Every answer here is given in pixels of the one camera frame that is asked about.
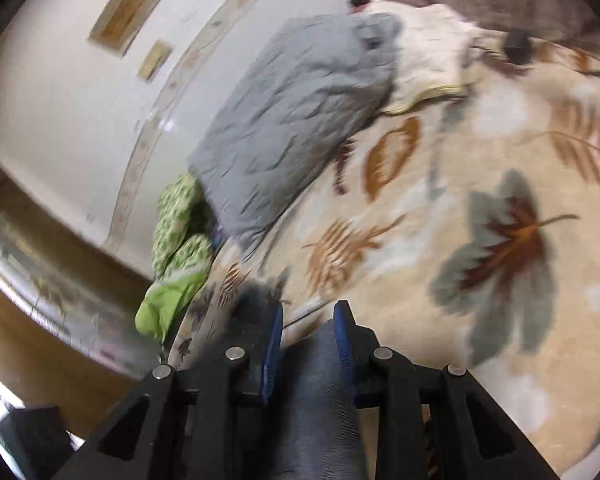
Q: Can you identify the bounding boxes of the leaf print bed sheet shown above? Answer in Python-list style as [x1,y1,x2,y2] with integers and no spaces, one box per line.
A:
[167,25,600,476]

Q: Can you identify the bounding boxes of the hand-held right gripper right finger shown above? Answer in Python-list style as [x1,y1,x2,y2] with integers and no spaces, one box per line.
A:
[332,300,563,480]

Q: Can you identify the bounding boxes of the blue denim pants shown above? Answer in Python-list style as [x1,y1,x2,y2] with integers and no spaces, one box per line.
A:
[230,282,373,480]

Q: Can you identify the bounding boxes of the green patterned blanket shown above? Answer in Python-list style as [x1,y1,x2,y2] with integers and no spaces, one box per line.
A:
[151,171,215,278]

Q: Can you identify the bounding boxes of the white cloth with yellow trim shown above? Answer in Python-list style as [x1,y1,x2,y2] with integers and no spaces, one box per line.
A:
[352,1,481,117]

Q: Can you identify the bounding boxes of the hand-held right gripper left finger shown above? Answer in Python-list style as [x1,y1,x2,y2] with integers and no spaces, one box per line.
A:
[55,300,286,480]

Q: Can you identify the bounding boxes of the grey quilted pillow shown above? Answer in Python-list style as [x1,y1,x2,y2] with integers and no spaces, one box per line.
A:
[187,12,405,261]

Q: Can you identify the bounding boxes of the black power adapter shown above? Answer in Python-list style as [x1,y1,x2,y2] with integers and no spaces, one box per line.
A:
[502,30,535,66]

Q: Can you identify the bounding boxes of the plain green pillow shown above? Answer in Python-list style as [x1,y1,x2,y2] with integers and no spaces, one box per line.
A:
[135,269,208,342]

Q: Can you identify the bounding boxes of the wooden door frame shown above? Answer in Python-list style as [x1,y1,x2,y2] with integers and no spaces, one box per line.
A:
[0,150,151,441]

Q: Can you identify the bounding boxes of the beige wall switch plate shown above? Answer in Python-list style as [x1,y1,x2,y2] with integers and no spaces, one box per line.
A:
[137,40,175,83]
[88,0,167,57]

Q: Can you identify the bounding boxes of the patterned glass door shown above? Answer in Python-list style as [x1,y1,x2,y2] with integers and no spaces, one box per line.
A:
[0,210,166,376]

